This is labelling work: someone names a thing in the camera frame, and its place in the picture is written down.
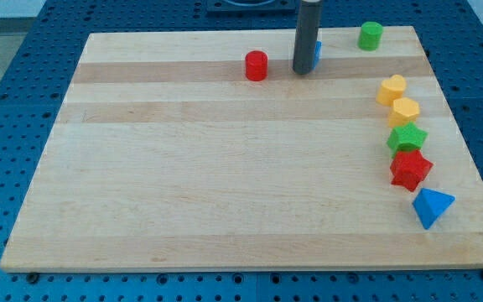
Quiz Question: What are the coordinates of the blue cube block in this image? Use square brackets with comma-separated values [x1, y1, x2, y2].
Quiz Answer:
[312, 40, 322, 70]

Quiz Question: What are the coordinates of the wooden board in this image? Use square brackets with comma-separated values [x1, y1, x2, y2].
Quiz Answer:
[0, 26, 483, 273]

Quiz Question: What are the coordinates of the red cylinder block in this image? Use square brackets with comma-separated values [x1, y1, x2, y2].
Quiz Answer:
[245, 50, 267, 81]

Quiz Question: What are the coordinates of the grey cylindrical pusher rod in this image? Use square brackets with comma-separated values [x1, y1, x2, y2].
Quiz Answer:
[292, 0, 323, 76]

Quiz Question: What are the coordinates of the yellow heart block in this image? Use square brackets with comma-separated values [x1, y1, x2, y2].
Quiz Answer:
[376, 75, 407, 107]

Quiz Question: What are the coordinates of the green star block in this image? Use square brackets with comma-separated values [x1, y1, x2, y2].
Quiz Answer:
[387, 122, 428, 158]

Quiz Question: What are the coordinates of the red star block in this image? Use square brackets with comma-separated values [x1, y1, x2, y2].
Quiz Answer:
[390, 149, 434, 192]

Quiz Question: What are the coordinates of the yellow hexagon block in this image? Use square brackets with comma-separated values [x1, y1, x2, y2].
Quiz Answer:
[387, 97, 420, 128]

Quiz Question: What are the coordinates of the green cylinder block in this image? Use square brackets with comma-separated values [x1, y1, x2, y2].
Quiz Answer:
[357, 21, 384, 51]

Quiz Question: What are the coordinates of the blue triangle block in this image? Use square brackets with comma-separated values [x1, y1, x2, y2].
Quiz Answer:
[413, 188, 455, 230]

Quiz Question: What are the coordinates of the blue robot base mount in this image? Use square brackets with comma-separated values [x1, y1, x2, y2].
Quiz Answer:
[205, 0, 299, 17]

